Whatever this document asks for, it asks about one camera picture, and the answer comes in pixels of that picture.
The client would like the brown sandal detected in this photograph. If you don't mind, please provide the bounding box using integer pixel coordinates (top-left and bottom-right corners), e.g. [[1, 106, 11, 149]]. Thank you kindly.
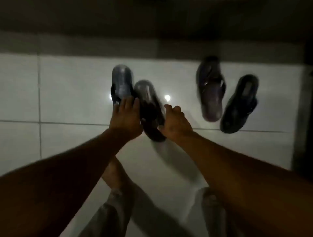
[[110, 64, 135, 107], [133, 79, 167, 143]]

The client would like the person's right trouser leg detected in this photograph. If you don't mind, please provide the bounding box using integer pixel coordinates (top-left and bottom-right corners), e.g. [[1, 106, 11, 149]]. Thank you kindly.
[[195, 187, 236, 237]]

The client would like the person's trouser leg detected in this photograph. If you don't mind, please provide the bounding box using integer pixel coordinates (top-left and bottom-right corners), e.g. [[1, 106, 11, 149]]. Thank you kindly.
[[78, 188, 134, 237], [195, 187, 236, 237]]

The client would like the person's left trouser leg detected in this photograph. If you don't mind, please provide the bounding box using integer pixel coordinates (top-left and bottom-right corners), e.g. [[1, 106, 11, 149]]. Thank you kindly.
[[78, 188, 134, 237]]

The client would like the person's left foot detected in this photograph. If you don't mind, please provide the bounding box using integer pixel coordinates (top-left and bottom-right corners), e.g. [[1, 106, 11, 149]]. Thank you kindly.
[[101, 157, 134, 194]]

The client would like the person's right hand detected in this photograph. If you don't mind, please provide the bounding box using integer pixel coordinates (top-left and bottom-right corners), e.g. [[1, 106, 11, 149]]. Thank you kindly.
[[157, 104, 194, 142]]

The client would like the person's right forearm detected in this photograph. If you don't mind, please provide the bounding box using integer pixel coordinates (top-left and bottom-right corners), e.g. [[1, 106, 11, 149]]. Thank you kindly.
[[171, 132, 313, 237]]

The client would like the black sandal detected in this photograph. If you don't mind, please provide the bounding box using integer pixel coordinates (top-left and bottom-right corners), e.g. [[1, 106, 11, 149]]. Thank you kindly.
[[219, 74, 260, 134], [195, 56, 227, 122]]

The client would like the person's left hand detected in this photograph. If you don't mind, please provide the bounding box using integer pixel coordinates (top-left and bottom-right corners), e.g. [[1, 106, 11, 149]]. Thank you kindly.
[[109, 96, 144, 143]]

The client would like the person's left forearm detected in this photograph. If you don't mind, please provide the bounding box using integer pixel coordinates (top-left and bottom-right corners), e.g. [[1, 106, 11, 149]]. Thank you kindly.
[[0, 127, 137, 237]]

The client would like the white tiled floor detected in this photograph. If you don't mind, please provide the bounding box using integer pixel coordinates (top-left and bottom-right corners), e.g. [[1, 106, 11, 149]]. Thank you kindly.
[[0, 52, 304, 237]]

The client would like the dark door frame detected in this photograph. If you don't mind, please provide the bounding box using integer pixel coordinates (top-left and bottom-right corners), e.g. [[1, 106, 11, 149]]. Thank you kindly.
[[291, 44, 313, 181]]

